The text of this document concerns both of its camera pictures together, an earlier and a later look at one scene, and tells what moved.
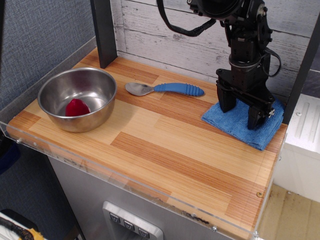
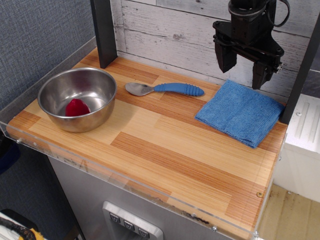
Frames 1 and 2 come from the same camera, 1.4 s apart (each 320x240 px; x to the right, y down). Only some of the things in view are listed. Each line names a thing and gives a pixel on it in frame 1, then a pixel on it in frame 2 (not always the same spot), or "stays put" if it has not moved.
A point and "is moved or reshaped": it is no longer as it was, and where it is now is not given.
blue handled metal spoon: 139,89 stays put
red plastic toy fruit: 75,107 stays put
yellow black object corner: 25,233 stays put
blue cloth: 234,125 is moved or reshaped
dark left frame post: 103,25 stays put
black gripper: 251,86 → 251,35
